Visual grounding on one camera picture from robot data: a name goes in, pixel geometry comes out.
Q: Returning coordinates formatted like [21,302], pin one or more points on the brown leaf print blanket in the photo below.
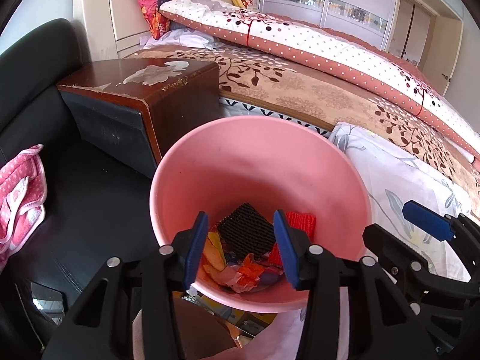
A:
[300,90]

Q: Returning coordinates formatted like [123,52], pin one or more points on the brown bread piece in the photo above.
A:
[212,270]

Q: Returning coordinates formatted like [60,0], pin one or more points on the white floral sheet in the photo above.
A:
[393,180]

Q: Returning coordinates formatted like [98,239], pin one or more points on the quilted mattress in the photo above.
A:
[262,110]

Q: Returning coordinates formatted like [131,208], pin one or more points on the black foam fruit net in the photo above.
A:
[245,232]

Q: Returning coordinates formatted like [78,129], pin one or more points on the dotted white pink quilt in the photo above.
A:
[300,41]

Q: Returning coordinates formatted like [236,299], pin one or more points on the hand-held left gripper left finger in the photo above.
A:
[197,247]

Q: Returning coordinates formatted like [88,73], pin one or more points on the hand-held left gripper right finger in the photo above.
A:
[287,247]

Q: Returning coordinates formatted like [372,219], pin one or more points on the cream headboard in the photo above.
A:
[120,7]

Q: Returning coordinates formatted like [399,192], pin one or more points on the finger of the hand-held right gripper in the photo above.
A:
[397,251]
[423,217]

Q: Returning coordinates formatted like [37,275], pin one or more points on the brown wooden nightstand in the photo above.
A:
[112,120]

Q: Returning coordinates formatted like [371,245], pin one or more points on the red foam fruit net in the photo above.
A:
[302,223]

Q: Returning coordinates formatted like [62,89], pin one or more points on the pink plastic bin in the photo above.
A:
[243,165]

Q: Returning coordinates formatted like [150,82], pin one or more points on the pink dotted towel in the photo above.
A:
[18,195]

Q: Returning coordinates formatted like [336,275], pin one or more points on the yellow pillow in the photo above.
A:
[242,0]

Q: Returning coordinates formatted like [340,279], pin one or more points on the black leather chair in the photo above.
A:
[75,202]

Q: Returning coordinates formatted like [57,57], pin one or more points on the orange wrapper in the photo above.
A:
[251,273]

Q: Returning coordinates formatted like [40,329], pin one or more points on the white crumpled cloth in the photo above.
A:
[187,39]

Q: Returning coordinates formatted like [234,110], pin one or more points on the beige door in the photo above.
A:
[450,52]

